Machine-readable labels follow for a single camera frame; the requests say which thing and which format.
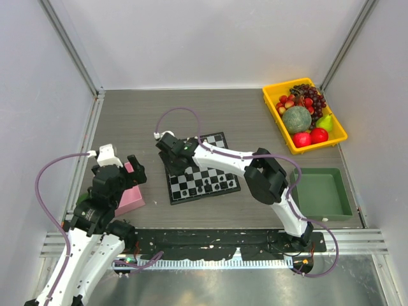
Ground green empty tray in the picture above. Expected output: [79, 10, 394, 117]
[291, 168, 353, 221]

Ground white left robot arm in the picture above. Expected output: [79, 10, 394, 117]
[26, 150, 147, 305]

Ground green melon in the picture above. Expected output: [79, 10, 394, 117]
[282, 106, 312, 134]

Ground red apple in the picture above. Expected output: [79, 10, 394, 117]
[310, 127, 329, 144]
[292, 132, 312, 148]

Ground black and white chessboard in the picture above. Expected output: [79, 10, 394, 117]
[160, 131, 242, 206]

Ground green pear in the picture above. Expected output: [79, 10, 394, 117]
[316, 113, 333, 133]

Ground aluminium frame rail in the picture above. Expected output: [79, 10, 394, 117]
[38, 0, 106, 106]

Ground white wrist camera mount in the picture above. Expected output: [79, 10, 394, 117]
[87, 143, 123, 168]

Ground pink open box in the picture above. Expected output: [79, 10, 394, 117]
[115, 163, 145, 217]

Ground purple grape bunch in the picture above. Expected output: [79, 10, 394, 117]
[289, 84, 327, 122]

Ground yellow fruit tray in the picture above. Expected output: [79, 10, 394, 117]
[263, 78, 348, 155]

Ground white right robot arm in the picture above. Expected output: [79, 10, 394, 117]
[154, 131, 314, 251]

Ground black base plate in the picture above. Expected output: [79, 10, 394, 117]
[136, 229, 327, 261]

